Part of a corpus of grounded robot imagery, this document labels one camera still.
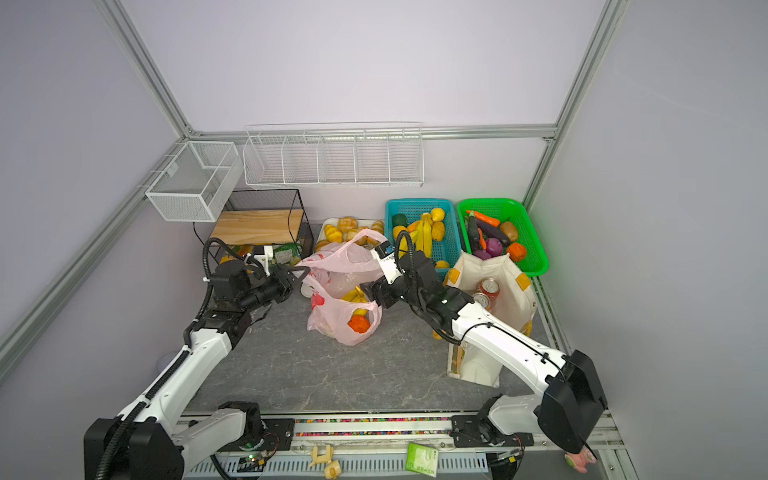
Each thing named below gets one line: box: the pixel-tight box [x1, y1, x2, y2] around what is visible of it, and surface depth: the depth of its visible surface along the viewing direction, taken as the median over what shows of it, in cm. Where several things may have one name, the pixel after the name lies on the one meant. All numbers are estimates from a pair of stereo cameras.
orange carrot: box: [466, 210, 501, 227], surface depth 118 cm
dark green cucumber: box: [468, 211, 480, 252], surface depth 113 cm
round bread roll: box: [338, 216, 358, 232], surface depth 118 cm
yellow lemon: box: [431, 207, 445, 222], surface depth 117 cm
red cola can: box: [480, 277, 500, 300], surface depth 91 cm
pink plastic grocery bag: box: [297, 229, 389, 346], surface depth 80 cm
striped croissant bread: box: [325, 224, 343, 243], surface depth 117 cm
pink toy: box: [564, 446, 597, 474], surface depth 69 cm
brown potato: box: [500, 221, 518, 242], surface depth 114 cm
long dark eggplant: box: [475, 218, 511, 247], surface depth 114 cm
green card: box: [405, 443, 439, 478], surface depth 71 cm
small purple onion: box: [486, 238, 503, 257], surface depth 107 cm
